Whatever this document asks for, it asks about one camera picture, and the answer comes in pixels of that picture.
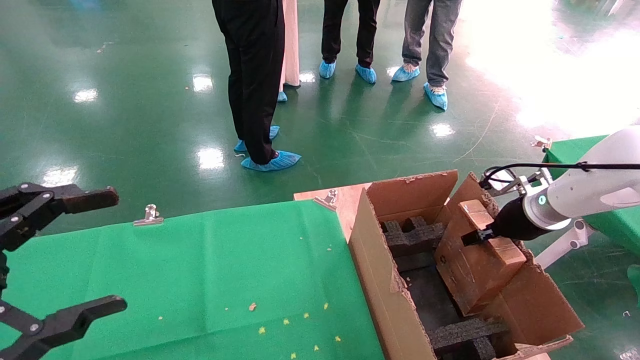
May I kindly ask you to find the black foam insert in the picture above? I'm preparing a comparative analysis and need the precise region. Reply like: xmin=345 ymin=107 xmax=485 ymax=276
xmin=381 ymin=216 xmax=447 ymax=273
xmin=427 ymin=317 xmax=510 ymax=360

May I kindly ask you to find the person in wide black trousers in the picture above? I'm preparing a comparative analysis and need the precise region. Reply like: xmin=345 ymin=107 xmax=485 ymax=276
xmin=212 ymin=0 xmax=287 ymax=166

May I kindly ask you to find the person in slim black trousers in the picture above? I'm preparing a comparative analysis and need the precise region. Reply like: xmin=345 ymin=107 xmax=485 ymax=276
xmin=321 ymin=0 xmax=381 ymax=68

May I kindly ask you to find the person in grey jeans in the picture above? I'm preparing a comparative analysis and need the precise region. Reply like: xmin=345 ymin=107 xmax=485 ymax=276
xmin=401 ymin=0 xmax=462 ymax=87

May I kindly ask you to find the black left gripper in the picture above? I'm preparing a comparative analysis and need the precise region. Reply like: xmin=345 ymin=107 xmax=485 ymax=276
xmin=0 ymin=183 xmax=128 ymax=360

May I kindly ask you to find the white metal table frame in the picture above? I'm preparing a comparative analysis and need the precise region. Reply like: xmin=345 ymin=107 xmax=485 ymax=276
xmin=534 ymin=218 xmax=593 ymax=270

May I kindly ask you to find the large green table cloth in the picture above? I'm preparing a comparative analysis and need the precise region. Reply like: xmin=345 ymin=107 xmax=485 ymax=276
xmin=0 ymin=200 xmax=386 ymax=360

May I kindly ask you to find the person in pale pink trousers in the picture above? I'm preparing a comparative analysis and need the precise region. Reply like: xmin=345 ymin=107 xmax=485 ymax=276
xmin=280 ymin=0 xmax=301 ymax=93

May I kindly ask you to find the black camera cable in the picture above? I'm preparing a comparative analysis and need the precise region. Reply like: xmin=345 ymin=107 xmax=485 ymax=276
xmin=482 ymin=161 xmax=640 ymax=191

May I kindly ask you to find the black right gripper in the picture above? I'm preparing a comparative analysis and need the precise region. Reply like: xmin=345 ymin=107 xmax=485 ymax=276
xmin=461 ymin=196 xmax=539 ymax=247

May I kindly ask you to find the small brown cardboard box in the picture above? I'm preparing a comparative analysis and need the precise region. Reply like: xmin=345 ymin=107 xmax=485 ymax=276
xmin=434 ymin=199 xmax=528 ymax=317

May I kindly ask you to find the large open cardboard carton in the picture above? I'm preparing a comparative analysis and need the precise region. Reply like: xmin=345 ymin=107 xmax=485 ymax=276
xmin=348 ymin=170 xmax=585 ymax=360

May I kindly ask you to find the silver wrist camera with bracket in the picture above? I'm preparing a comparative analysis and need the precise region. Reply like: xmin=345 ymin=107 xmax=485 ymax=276
xmin=482 ymin=169 xmax=554 ymax=199

